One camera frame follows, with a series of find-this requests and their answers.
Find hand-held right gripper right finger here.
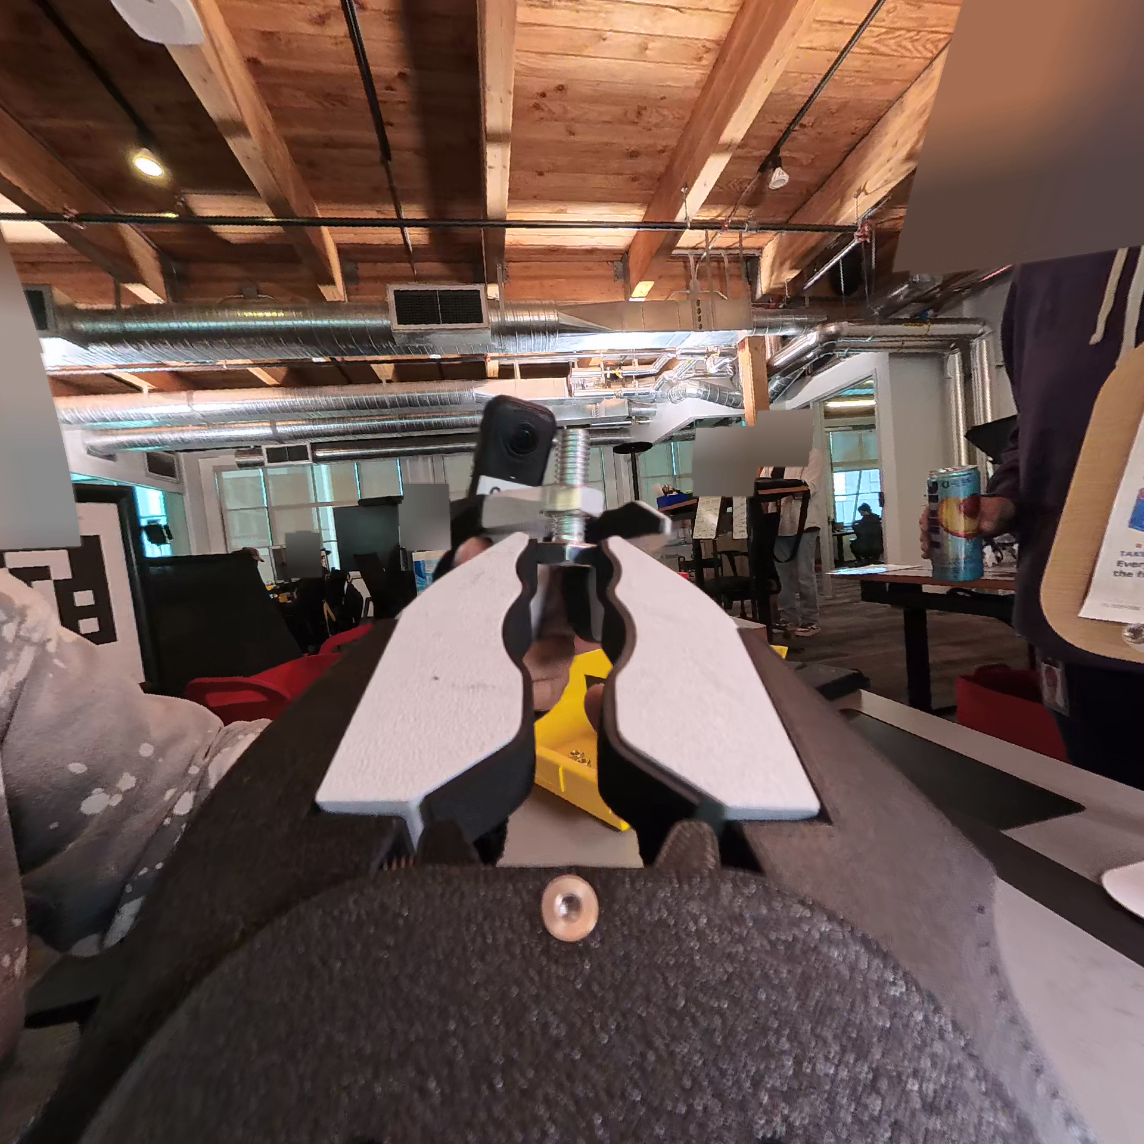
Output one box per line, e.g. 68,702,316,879
594,537,821,846

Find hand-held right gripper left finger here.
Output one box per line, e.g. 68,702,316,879
315,532,538,844

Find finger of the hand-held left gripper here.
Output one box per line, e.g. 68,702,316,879
481,488,549,540
586,500,671,544

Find silver bolt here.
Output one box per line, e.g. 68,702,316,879
527,428,610,568

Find yellow plastic bin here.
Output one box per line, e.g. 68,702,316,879
534,646,790,833

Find person's left forearm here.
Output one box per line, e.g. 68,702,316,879
0,567,270,1056

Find person's left hand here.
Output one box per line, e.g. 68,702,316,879
453,534,587,711

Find flat black box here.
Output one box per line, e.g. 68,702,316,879
805,662,870,703

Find black monitor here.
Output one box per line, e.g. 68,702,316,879
332,500,403,574

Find wooden office desk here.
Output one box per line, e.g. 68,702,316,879
827,563,1020,711

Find black ceiling pipe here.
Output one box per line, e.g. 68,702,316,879
0,212,873,236

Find colourful drink can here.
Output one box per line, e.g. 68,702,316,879
925,465,986,582

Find black white marker board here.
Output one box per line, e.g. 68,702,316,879
0,506,148,686

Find printed instruction sheet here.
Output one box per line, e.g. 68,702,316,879
1079,447,1144,627

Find white ceiling device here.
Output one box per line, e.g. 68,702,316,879
109,0,207,48

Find duct vent grille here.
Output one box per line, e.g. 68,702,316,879
385,284,490,334

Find silver air duct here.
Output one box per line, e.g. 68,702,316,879
53,382,488,427
84,416,483,454
27,293,993,361

